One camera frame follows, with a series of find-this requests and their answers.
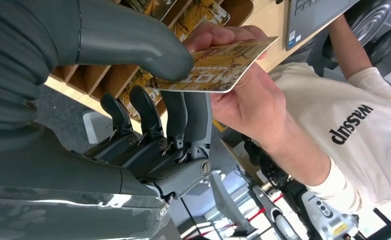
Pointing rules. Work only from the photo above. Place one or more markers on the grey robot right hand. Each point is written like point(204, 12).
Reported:
point(66, 185)

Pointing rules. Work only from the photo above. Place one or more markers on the brown cardboard card holder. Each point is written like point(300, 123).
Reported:
point(96, 78)

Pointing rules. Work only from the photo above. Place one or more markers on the person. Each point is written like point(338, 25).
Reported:
point(364, 149)

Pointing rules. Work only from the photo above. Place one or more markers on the yellow floor marking tape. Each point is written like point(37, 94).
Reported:
point(219, 126)

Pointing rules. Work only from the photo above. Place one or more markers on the red barrier tape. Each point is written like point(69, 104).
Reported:
point(258, 213)

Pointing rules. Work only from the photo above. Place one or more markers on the grey laptop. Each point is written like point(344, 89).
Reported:
point(314, 16)

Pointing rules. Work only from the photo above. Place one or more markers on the white and black background robot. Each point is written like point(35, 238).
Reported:
point(321, 208)

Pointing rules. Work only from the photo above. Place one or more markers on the black round stool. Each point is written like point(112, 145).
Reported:
point(369, 16)

